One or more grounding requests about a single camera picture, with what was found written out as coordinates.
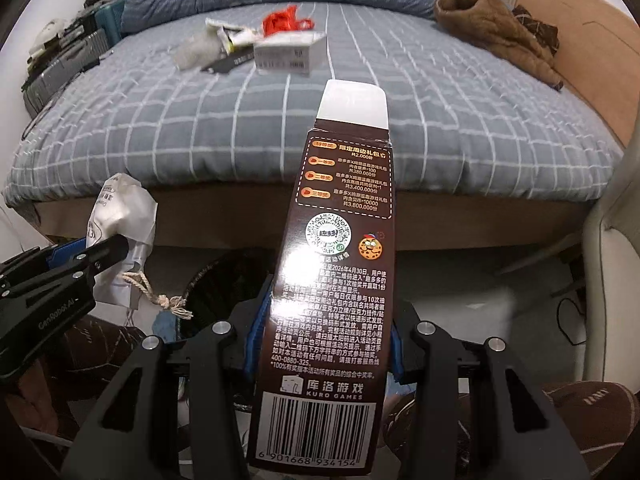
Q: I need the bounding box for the grey suitcase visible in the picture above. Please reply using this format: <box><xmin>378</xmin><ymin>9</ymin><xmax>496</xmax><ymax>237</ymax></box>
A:
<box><xmin>21</xmin><ymin>27</ymin><xmax>108</xmax><ymax>118</ymax></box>

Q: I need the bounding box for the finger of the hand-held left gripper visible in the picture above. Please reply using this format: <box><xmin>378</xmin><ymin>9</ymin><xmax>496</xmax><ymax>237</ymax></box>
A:
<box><xmin>10</xmin><ymin>234</ymin><xmax>132</xmax><ymax>301</ymax></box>
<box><xmin>0</xmin><ymin>240</ymin><xmax>91</xmax><ymax>286</ymax></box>

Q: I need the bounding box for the bed with grey checked sheet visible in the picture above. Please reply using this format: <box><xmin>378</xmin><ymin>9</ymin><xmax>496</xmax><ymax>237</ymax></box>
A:
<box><xmin>2</xmin><ymin>0</ymin><xmax>626</xmax><ymax>256</ymax></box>

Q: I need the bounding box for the dark patterned cloth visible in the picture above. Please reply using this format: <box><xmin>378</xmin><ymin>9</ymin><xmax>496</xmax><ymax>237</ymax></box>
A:
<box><xmin>512</xmin><ymin>5</ymin><xmax>561</xmax><ymax>53</ymax></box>

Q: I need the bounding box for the brown cookie box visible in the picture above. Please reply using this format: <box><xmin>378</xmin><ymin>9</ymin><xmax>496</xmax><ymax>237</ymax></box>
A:
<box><xmin>246</xmin><ymin>80</ymin><xmax>396</xmax><ymax>476</ymax></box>

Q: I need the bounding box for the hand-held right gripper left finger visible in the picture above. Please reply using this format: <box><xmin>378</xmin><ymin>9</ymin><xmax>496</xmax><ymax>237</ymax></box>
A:
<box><xmin>65</xmin><ymin>280</ymin><xmax>273</xmax><ymax>480</ymax></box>

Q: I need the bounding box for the red plastic bag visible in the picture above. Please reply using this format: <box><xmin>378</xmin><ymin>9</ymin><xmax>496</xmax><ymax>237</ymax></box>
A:
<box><xmin>263</xmin><ymin>5</ymin><xmax>316</xmax><ymax>36</ymax></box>

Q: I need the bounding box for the black-lined waste bin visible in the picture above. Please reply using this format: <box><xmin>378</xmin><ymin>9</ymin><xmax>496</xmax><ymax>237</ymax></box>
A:
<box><xmin>175</xmin><ymin>249</ymin><xmax>281</xmax><ymax>342</ymax></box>

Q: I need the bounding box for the white plastic device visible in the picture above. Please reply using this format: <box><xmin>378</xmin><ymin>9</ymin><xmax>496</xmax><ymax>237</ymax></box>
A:
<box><xmin>27</xmin><ymin>19</ymin><xmax>68</xmax><ymax>56</ymax></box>

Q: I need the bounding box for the black packet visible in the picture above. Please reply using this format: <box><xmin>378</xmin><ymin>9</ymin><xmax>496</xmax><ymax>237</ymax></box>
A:
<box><xmin>200</xmin><ymin>49</ymin><xmax>253</xmax><ymax>75</ymax></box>

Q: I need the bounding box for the white earphone box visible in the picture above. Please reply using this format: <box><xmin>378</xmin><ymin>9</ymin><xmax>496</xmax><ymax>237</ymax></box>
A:
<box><xmin>253</xmin><ymin>30</ymin><xmax>327</xmax><ymax>73</ymax></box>

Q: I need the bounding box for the wooden headboard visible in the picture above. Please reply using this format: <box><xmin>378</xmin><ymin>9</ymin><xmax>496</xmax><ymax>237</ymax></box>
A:
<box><xmin>515</xmin><ymin>0</ymin><xmax>640</xmax><ymax>148</ymax></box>

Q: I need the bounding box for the brown padded jacket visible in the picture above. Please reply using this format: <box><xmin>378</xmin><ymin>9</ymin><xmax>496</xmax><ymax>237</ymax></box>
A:
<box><xmin>434</xmin><ymin>0</ymin><xmax>566</xmax><ymax>92</ymax></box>

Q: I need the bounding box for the white wrapper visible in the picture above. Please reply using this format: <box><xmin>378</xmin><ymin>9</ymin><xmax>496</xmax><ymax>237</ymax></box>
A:
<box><xmin>220</xmin><ymin>27</ymin><xmax>263</xmax><ymax>54</ymax></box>

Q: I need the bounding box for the cream chair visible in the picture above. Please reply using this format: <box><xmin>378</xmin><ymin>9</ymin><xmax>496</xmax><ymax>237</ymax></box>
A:
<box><xmin>580</xmin><ymin>140</ymin><xmax>640</xmax><ymax>361</ymax></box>

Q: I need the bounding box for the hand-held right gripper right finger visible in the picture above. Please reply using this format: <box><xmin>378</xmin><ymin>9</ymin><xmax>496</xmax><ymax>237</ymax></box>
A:
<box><xmin>380</xmin><ymin>300</ymin><xmax>591</xmax><ymax>480</ymax></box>

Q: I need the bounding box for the clear bubble wrap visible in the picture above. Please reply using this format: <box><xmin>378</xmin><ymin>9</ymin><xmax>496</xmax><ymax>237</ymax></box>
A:
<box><xmin>172</xmin><ymin>30</ymin><xmax>226</xmax><ymax>71</ymax></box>

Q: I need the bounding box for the white drawstring pouch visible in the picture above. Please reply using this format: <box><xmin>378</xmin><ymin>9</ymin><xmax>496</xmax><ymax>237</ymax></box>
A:
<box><xmin>85</xmin><ymin>172</ymin><xmax>195</xmax><ymax>321</ymax></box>

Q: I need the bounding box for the black cable with adapter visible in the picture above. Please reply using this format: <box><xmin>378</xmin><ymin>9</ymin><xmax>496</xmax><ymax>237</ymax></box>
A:
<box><xmin>20</xmin><ymin>56</ymin><xmax>114</xmax><ymax>141</ymax></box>

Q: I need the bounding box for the teal suitcase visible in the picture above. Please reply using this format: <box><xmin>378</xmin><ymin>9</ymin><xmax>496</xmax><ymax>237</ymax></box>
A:
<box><xmin>97</xmin><ymin>0</ymin><xmax>126</xmax><ymax>43</ymax></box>

